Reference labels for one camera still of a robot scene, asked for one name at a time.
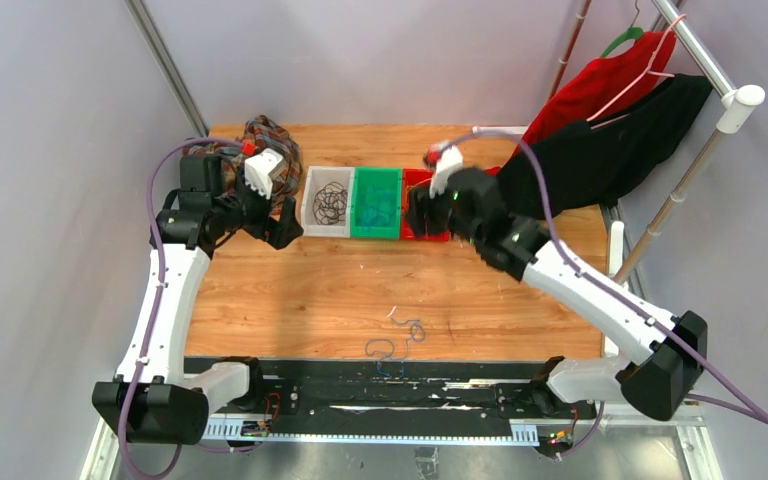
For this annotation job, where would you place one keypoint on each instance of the green hanger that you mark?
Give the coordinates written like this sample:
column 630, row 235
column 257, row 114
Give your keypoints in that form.
column 632, row 33

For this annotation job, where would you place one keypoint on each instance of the white plastic bin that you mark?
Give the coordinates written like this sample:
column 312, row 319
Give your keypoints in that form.
column 326, row 202

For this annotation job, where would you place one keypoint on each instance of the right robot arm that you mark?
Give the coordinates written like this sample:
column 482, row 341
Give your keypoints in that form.
column 660, row 354

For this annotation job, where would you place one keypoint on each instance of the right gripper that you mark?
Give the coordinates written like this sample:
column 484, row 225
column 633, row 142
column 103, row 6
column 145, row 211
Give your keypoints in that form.
column 420, row 212

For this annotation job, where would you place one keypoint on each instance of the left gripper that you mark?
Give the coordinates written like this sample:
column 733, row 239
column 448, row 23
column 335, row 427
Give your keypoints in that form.
column 281, row 232

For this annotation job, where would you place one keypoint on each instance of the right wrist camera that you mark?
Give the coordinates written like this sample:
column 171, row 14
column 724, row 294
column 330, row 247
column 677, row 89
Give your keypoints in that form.
column 443, row 160

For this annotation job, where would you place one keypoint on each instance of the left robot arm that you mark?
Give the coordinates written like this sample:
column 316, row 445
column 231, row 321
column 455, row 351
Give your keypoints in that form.
column 150, row 399

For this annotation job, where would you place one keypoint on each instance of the plaid flannel shirt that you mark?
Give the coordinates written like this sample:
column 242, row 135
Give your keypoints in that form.
column 260, row 133

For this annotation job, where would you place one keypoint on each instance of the green plastic bin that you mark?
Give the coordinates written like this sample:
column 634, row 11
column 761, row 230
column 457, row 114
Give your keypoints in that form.
column 376, row 203

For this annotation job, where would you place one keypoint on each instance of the red plastic bin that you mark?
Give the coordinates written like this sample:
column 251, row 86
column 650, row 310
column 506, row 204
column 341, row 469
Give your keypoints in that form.
column 422, row 218

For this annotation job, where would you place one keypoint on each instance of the metal clothes rack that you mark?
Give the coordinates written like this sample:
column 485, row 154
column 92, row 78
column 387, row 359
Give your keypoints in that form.
column 646, row 210

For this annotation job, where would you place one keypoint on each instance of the black shirt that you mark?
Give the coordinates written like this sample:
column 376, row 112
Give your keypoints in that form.
column 585, row 165

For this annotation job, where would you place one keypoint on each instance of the red shirt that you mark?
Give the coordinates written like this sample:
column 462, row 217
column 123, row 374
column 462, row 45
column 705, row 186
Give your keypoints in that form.
column 605, row 86

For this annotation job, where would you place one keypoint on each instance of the metal corner post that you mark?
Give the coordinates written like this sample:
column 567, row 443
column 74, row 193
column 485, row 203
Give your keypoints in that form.
column 153, row 37

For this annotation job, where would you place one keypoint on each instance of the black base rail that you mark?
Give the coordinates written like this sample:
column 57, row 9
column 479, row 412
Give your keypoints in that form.
column 423, row 400

